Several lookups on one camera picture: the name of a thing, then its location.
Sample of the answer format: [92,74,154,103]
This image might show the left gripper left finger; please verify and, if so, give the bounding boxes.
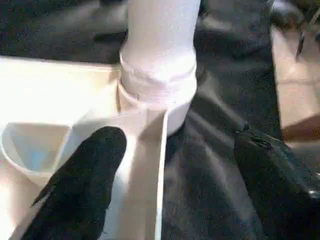
[21,125,128,240]

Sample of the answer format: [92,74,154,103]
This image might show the white plastic table top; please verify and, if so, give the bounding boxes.
[0,56,199,240]

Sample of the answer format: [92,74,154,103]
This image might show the black mat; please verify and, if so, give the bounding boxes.
[0,0,320,240]

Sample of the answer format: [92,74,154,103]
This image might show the white plastic table leg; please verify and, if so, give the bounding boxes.
[118,0,202,107]

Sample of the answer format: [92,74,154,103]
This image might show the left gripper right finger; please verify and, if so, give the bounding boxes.
[233,123,320,240]

